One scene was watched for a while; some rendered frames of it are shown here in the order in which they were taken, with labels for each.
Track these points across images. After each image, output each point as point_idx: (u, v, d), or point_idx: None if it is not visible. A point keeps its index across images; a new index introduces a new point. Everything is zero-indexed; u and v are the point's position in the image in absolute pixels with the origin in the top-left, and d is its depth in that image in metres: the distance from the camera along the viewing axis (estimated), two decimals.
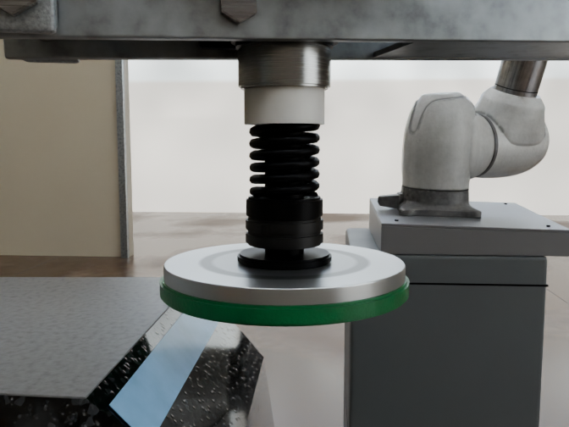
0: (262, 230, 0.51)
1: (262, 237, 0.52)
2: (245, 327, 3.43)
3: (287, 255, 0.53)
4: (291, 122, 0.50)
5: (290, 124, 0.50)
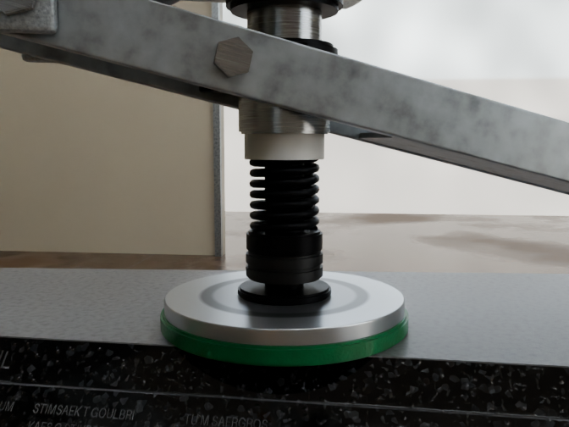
0: (262, 265, 0.52)
1: (262, 272, 0.52)
2: None
3: (287, 289, 0.53)
4: (291, 159, 0.50)
5: (290, 160, 0.51)
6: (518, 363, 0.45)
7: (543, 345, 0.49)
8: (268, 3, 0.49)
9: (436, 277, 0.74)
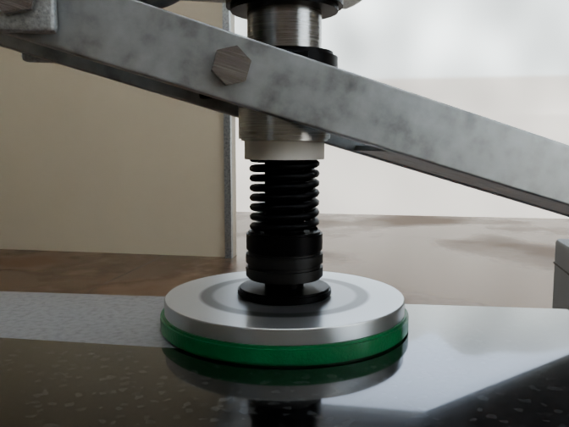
0: (262, 264, 0.52)
1: (262, 272, 0.52)
2: None
3: (287, 289, 0.53)
4: (291, 159, 0.50)
5: None
6: None
7: (204, 418, 0.36)
8: (268, 11, 0.49)
9: None
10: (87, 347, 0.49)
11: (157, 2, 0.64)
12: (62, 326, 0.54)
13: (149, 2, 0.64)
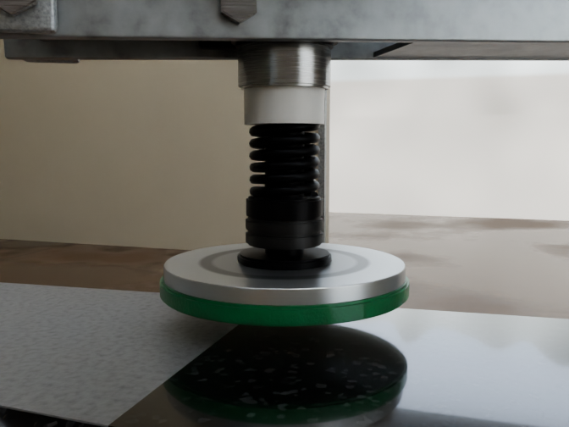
0: (262, 230, 0.51)
1: (262, 237, 0.52)
2: None
3: (287, 255, 0.53)
4: (291, 122, 0.50)
5: (290, 124, 0.50)
6: None
7: None
8: None
9: (477, 321, 0.56)
10: (365, 366, 0.45)
11: None
12: (315, 339, 0.51)
13: None
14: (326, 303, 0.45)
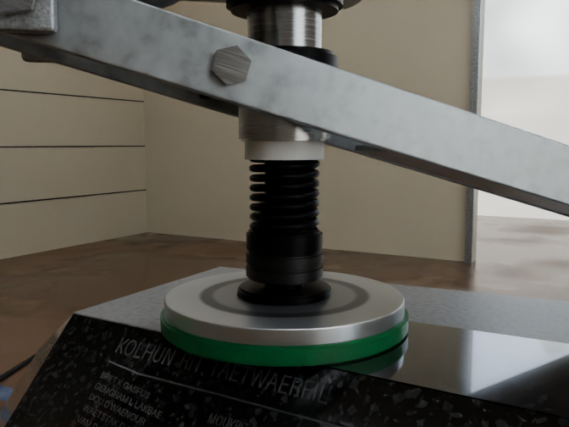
0: (262, 265, 0.52)
1: (262, 272, 0.52)
2: None
3: (287, 289, 0.53)
4: (291, 159, 0.50)
5: None
6: None
7: None
8: (268, 11, 0.49)
9: None
10: None
11: (157, 2, 0.64)
12: None
13: (149, 2, 0.64)
14: (333, 342, 0.45)
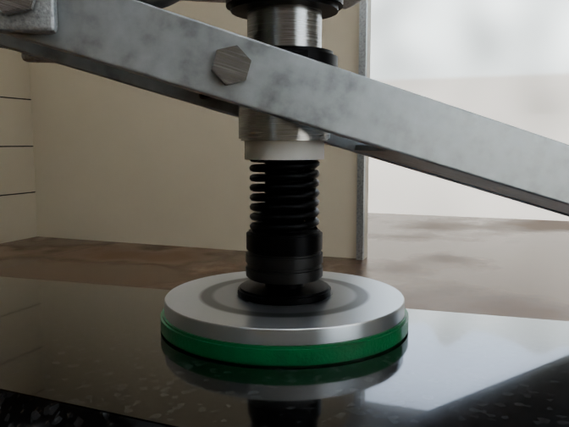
0: (262, 265, 0.52)
1: (262, 272, 0.52)
2: None
3: (287, 289, 0.53)
4: (291, 159, 0.50)
5: None
6: None
7: None
8: (268, 11, 0.49)
9: None
10: (468, 377, 0.42)
11: (157, 2, 0.64)
12: (407, 346, 0.49)
13: (149, 2, 0.64)
14: None
